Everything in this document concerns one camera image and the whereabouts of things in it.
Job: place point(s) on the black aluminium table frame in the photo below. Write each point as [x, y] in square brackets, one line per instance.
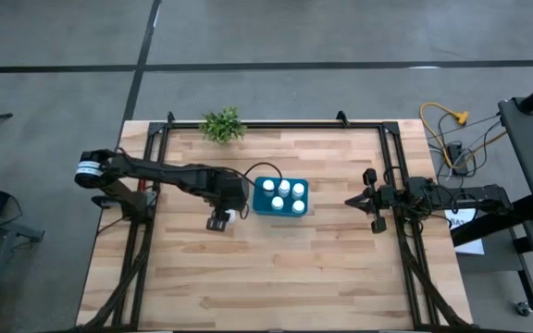
[294, 125]

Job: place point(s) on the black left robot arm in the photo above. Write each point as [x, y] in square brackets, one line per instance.
[164, 173]

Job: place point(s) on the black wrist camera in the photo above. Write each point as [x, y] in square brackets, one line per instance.
[234, 189]
[390, 194]

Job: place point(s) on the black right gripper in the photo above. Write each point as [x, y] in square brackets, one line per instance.
[376, 199]

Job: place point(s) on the green potted plant white pot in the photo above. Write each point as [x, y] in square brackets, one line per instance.
[222, 125]

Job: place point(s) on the white pill bottle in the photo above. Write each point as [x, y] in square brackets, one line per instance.
[231, 216]
[298, 206]
[298, 189]
[277, 202]
[268, 186]
[284, 187]

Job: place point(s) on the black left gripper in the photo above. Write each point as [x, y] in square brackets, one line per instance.
[213, 189]

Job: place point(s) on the grey caster wheel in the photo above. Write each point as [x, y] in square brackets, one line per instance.
[522, 308]

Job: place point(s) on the black power strip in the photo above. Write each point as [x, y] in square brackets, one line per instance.
[456, 155]

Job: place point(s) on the blue plastic basket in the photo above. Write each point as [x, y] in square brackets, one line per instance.
[259, 203]

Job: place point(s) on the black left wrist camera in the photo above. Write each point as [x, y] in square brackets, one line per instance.
[234, 189]

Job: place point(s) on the white paper sheet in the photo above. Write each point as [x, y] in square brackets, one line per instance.
[472, 247]

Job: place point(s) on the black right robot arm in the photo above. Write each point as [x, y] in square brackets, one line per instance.
[470, 196]

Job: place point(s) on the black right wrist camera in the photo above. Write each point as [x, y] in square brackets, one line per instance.
[390, 194]

